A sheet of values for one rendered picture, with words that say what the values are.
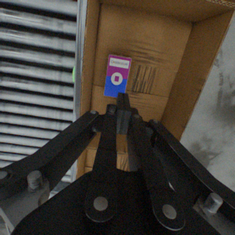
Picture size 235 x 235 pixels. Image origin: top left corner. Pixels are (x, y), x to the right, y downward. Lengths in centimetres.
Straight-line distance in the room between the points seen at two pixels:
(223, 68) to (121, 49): 135
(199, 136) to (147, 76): 150
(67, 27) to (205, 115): 157
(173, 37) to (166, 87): 16
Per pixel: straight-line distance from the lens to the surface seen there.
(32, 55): 72
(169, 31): 53
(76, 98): 54
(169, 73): 54
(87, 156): 68
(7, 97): 84
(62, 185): 106
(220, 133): 205
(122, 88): 48
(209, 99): 176
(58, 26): 68
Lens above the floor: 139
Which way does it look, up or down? 64 degrees down
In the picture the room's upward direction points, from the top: 178 degrees clockwise
